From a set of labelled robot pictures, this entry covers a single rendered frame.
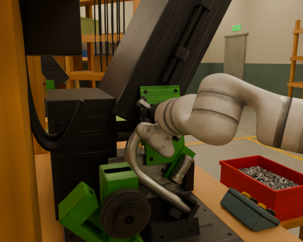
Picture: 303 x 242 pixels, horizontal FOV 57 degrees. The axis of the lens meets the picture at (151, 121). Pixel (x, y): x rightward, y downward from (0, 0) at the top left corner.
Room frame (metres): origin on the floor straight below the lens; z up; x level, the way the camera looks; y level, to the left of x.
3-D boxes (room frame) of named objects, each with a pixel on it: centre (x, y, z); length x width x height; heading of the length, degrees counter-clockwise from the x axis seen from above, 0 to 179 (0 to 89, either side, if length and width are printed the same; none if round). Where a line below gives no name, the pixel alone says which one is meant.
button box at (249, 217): (0.74, -0.28, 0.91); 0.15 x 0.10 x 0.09; 20
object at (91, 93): (0.87, 0.23, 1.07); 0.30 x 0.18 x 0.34; 20
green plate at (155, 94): (0.77, -0.02, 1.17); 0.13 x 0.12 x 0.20; 20
